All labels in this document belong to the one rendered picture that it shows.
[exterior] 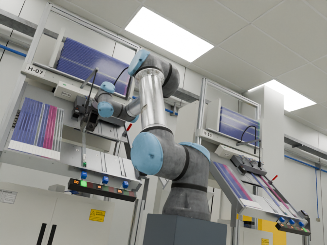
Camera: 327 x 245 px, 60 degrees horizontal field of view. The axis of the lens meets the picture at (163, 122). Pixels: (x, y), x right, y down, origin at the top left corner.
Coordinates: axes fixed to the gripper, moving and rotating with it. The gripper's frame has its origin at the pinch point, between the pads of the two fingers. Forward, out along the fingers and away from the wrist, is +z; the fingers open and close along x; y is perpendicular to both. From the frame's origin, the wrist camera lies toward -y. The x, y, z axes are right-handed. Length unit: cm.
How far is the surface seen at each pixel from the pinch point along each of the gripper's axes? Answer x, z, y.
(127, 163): -26.2, -2.8, -17.2
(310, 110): -430, 11, 239
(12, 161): 31.0, -3.6, -33.9
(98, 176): -7.7, -6.0, -33.3
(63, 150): 10.2, -3.6, -20.6
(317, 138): -526, 62, 246
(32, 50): 40, 0, 60
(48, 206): 6.2, 29.2, -33.5
